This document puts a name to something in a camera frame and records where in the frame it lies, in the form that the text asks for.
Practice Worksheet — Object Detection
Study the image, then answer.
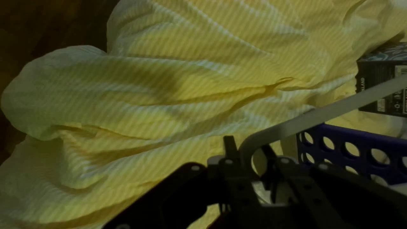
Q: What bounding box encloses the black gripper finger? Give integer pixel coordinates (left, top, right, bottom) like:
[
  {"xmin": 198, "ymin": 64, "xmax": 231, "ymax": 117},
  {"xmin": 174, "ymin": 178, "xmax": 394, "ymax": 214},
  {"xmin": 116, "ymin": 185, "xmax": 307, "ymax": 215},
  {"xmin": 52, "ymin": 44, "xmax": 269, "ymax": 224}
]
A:
[{"xmin": 222, "ymin": 136, "xmax": 239, "ymax": 164}]

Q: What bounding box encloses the white plastic clothes hanger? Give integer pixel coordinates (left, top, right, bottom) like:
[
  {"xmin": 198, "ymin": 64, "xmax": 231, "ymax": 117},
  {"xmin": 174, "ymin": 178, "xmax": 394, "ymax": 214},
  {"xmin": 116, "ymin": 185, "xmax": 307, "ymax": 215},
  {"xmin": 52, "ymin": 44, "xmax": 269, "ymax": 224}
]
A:
[{"xmin": 239, "ymin": 75, "xmax": 407, "ymax": 168}]

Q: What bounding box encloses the yellow striped bed duvet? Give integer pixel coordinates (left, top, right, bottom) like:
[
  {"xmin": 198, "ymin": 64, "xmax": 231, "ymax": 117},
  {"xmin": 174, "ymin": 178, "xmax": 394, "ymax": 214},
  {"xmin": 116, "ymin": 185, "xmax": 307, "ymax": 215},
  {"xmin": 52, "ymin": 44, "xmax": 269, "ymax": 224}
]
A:
[{"xmin": 0, "ymin": 0, "xmax": 407, "ymax": 229}]

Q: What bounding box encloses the patterned dark cardboard box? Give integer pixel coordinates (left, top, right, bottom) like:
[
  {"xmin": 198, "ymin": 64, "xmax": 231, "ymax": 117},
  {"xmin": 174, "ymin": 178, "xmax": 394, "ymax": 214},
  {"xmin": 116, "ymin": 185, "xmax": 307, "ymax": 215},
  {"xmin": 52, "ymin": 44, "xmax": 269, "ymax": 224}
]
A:
[{"xmin": 354, "ymin": 42, "xmax": 407, "ymax": 117}]

